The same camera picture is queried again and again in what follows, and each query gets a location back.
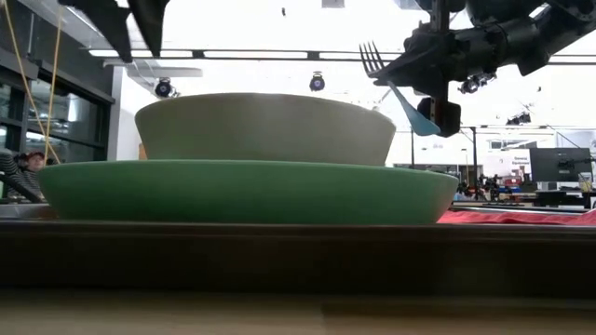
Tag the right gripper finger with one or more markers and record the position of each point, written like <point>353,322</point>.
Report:
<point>416,60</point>
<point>414,78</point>

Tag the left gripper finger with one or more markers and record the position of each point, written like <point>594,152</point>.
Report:
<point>151,23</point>
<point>114,21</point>

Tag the white round bowl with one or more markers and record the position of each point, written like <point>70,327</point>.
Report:
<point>265,128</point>

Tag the red cloth napkin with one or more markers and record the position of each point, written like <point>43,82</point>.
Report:
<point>512,218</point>

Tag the green round plate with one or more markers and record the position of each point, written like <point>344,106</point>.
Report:
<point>247,191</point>

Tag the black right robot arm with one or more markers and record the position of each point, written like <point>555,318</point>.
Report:
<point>512,39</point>

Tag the brown plastic tray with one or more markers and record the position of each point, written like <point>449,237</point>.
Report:
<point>298,260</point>

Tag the black ceiling spotlight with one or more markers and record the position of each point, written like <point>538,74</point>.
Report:
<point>163,87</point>
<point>317,83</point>
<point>519,118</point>
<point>475,84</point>

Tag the long ceiling light bar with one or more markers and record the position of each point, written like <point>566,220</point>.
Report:
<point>256,54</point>

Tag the black computer monitor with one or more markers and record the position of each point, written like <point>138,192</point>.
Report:
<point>561,165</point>

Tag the person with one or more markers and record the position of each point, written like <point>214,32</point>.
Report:
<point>28,177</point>

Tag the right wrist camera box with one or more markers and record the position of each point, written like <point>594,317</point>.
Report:
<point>442,116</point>

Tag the black background station frame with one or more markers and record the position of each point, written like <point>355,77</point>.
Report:
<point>474,153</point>

